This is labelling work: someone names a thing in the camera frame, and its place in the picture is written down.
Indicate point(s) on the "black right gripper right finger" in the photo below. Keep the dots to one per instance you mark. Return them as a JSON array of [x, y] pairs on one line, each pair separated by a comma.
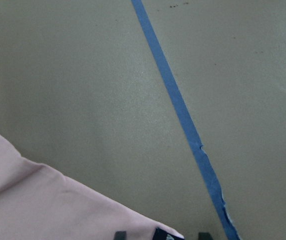
[[204, 236]]

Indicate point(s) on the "pink Snoopy t-shirt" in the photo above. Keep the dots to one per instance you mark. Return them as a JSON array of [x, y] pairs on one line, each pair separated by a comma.
[[39, 202]]

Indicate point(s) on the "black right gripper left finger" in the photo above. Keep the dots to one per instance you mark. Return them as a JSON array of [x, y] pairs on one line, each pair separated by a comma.
[[120, 235]]

